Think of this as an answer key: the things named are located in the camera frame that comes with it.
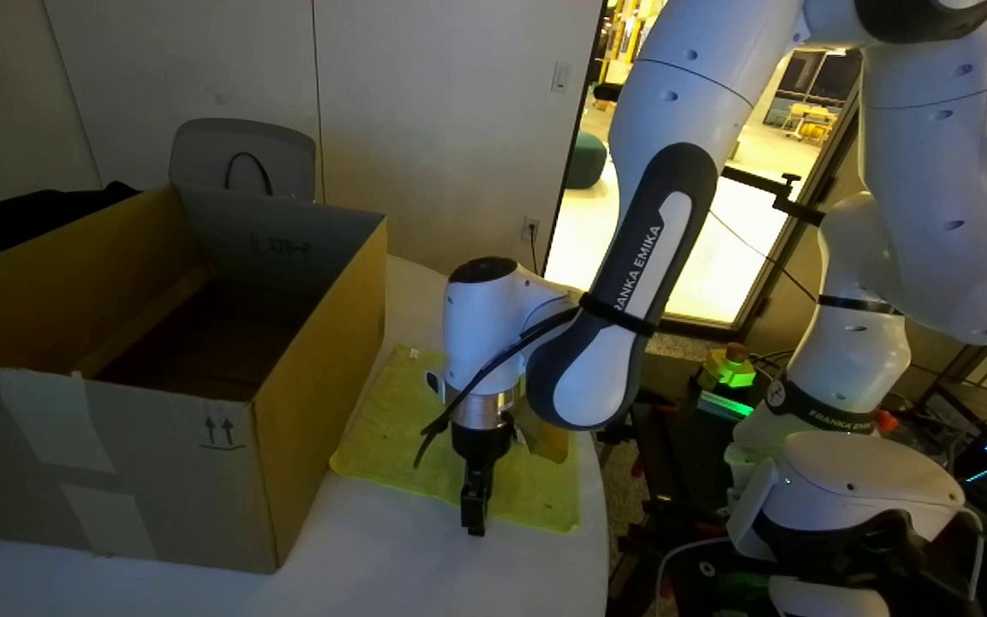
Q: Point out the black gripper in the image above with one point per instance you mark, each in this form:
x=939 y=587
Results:
x=480 y=434

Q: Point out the yellow microfiber towel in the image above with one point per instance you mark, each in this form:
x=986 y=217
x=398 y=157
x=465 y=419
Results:
x=386 y=434

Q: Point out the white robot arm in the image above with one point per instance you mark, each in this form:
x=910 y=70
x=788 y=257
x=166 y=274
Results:
x=910 y=244

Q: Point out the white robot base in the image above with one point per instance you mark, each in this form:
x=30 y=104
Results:
x=851 y=528

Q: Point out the brown cardboard box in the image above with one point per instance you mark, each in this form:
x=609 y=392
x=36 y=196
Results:
x=181 y=367

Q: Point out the green lit electronics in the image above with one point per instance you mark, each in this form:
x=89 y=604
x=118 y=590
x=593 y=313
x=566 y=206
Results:
x=728 y=388

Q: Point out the black bag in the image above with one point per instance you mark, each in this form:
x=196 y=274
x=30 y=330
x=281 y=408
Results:
x=45 y=209

